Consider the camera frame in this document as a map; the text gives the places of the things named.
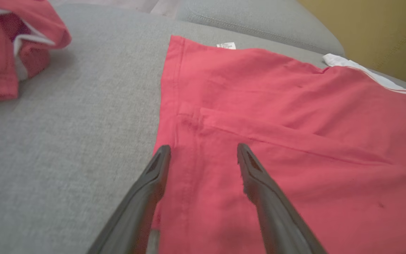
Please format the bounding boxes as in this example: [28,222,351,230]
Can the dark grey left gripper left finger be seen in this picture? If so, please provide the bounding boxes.
[87,145,172,254]

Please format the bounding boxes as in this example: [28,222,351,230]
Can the red t-shirt with white sleeves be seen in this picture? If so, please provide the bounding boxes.
[152,35,406,254]

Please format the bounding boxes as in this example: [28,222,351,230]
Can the long yellow sofa back cushion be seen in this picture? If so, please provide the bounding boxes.
[298,0,406,90]

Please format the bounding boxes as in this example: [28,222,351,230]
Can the rounded grey sofa seat cushion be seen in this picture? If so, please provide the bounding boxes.
[175,0,345,56]

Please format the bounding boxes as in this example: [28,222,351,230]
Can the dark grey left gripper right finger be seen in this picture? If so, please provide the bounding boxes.
[236,143,327,254]

